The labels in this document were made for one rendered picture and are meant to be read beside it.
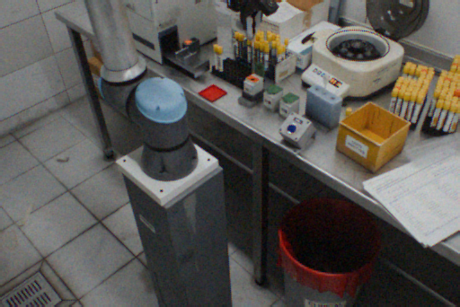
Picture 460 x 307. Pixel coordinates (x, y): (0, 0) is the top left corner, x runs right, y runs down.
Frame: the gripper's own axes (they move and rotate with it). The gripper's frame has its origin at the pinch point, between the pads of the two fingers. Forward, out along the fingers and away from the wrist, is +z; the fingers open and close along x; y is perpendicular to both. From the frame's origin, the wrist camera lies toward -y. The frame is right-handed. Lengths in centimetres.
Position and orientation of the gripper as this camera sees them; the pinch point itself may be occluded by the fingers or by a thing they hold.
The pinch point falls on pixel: (252, 37)
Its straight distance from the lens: 147.6
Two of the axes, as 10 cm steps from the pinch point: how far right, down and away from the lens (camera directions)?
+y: -7.1, -4.6, 5.4
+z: 0.4, 7.4, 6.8
